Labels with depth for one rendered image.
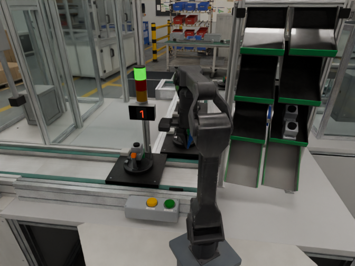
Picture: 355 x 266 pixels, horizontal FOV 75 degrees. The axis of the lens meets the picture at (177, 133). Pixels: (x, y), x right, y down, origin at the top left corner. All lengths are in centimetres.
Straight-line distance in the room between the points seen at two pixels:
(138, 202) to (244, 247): 43
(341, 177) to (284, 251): 100
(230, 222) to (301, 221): 30
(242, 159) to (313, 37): 52
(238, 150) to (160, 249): 51
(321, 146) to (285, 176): 70
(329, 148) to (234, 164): 85
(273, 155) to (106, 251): 76
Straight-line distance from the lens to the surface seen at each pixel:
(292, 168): 109
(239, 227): 105
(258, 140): 92
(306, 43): 92
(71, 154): 138
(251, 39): 89
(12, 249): 155
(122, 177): 109
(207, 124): 46
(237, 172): 103
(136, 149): 107
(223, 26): 815
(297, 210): 119
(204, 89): 50
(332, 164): 183
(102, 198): 108
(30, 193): 126
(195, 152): 122
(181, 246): 72
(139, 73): 104
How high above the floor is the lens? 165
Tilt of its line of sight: 29 degrees down
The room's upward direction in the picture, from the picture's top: straight up
